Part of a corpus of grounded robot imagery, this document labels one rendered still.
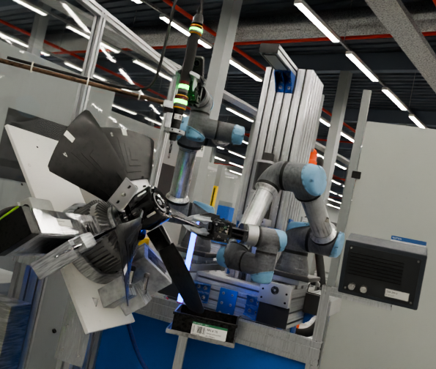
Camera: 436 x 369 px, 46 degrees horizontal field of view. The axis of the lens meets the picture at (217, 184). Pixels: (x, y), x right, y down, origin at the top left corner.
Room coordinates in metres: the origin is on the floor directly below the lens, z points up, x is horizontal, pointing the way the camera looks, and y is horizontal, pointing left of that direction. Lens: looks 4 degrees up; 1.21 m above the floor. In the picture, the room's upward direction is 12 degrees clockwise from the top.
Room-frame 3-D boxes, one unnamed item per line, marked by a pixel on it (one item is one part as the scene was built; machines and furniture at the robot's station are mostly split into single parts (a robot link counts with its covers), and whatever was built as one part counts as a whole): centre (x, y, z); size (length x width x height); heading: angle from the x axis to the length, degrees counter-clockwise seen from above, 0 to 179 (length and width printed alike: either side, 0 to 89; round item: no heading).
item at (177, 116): (1.66, 0.17, 1.66); 0.04 x 0.04 x 0.46
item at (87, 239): (1.35, 0.31, 1.08); 0.07 x 0.04 x 0.06; 169
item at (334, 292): (1.77, -0.54, 1.04); 0.24 x 0.03 x 0.03; 69
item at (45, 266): (1.37, 0.36, 1.03); 0.15 x 0.10 x 0.14; 69
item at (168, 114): (1.66, 0.18, 1.50); 0.09 x 0.07 x 0.10; 104
